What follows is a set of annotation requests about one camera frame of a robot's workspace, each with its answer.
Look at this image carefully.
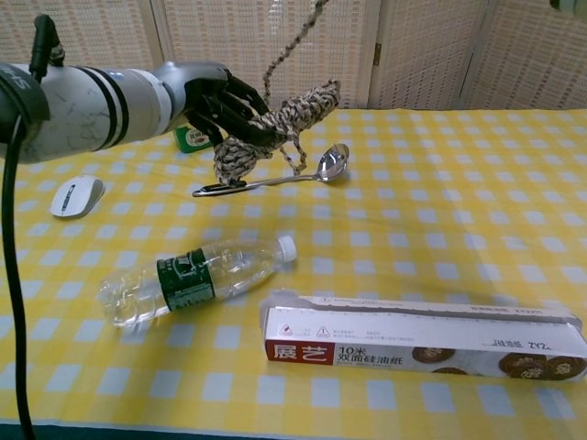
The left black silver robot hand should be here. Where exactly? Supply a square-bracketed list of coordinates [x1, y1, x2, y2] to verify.
[155, 60, 276, 148]

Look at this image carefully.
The braided brown white rope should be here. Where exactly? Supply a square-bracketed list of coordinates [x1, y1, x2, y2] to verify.
[212, 0, 344, 190]

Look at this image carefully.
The yellow white checkered tablecloth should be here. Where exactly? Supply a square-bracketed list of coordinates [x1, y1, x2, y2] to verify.
[0, 107, 587, 426]

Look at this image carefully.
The yellow-lid green container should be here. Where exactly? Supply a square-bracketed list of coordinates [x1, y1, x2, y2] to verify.
[173, 124, 225, 154]

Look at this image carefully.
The white computer mouse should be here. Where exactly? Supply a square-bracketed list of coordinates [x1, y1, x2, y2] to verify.
[49, 175, 105, 220]

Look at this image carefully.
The clear green-label water bottle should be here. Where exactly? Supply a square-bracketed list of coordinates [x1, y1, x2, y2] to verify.
[95, 235, 298, 330]

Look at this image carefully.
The beige woven folding screen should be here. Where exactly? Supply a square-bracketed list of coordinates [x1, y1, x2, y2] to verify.
[0, 0, 587, 112]

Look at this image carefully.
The white baking paper box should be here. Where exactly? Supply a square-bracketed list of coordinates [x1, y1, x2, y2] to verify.
[260, 289, 587, 380]

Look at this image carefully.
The steel ladle black handle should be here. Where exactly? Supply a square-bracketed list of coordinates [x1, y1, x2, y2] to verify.
[191, 143, 352, 198]

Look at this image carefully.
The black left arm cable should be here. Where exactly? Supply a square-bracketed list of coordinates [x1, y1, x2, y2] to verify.
[0, 13, 63, 440]

